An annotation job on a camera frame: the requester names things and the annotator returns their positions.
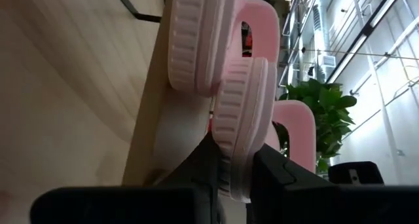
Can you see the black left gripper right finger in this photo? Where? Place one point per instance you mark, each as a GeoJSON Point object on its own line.
{"type": "Point", "coordinates": [311, 204]}

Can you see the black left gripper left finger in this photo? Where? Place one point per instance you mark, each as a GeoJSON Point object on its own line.
{"type": "Point", "coordinates": [131, 206]}

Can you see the pink slide sandal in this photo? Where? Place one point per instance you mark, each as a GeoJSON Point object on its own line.
{"type": "Point", "coordinates": [242, 119]}
{"type": "Point", "coordinates": [196, 37]}

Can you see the green plant in black pot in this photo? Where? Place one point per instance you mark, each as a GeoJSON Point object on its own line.
{"type": "Point", "coordinates": [327, 119]}

